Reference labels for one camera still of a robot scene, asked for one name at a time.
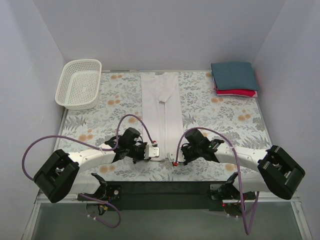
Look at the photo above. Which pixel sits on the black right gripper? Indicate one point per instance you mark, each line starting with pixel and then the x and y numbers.
pixel 188 152

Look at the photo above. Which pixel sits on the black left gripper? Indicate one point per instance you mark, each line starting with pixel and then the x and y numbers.
pixel 140 152

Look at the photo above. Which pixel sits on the white t shirt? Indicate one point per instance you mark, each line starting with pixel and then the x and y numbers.
pixel 162 111

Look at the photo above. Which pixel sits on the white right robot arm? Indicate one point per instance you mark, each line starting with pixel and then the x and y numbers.
pixel 272 170

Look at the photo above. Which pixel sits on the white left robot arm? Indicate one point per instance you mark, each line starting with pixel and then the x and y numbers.
pixel 62 173

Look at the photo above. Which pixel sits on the floral patterned table mat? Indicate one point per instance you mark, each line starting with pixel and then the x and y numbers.
pixel 120 106

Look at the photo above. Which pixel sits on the folded red t shirt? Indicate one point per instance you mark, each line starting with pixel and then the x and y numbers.
pixel 235 92

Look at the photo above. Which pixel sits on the folded pink t shirt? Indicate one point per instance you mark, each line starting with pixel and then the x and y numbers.
pixel 256 94

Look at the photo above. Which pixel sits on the folded teal t shirt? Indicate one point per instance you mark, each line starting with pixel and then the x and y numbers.
pixel 234 75

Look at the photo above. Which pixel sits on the white plastic basket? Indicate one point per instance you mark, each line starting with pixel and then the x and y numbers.
pixel 79 84

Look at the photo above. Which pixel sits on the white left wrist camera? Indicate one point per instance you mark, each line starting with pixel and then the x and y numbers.
pixel 152 150

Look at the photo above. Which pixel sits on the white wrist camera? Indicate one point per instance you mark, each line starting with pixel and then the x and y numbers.
pixel 172 157
pixel 152 150

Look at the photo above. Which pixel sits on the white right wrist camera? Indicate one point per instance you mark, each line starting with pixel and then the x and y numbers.
pixel 172 157

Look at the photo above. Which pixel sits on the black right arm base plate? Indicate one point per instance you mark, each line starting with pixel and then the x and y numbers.
pixel 224 191

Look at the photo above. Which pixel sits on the aluminium frame rail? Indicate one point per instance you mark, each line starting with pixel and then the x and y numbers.
pixel 166 211

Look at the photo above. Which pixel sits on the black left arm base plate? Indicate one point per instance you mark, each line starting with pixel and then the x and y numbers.
pixel 110 192

